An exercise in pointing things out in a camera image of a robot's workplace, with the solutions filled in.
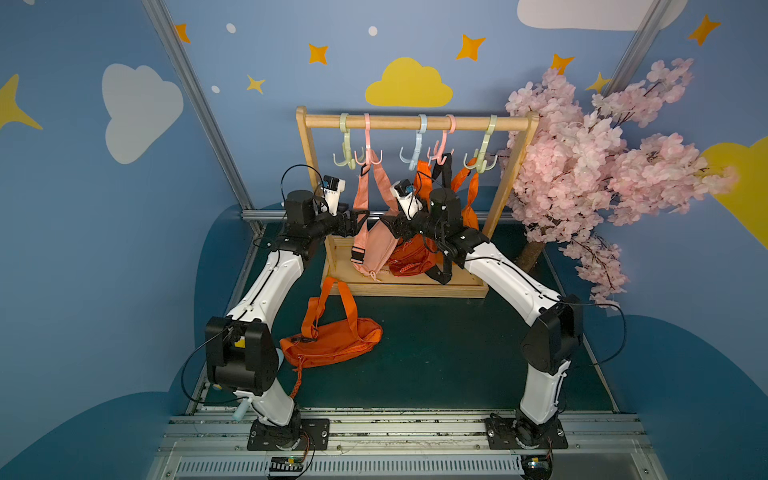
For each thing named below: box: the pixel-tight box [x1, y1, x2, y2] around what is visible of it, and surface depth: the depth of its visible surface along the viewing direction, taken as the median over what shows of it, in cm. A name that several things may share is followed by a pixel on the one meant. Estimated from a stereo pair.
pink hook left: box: [354, 113, 383, 167], surface depth 69 cm
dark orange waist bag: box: [280, 276, 383, 399], surface depth 87 cm
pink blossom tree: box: [499, 58, 738, 308], surface depth 70 cm
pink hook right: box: [426, 114, 456, 164], surface depth 72 cm
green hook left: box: [333, 112, 364, 170], surface depth 71 cm
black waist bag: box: [424, 153, 466, 285], surface depth 64 cm
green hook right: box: [463, 114, 498, 173], surface depth 71 cm
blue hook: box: [399, 114, 428, 171], surface depth 70 cm
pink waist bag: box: [351, 149, 400, 281], surface depth 93 cm
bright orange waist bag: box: [451, 157, 479, 231], surface depth 88 cm
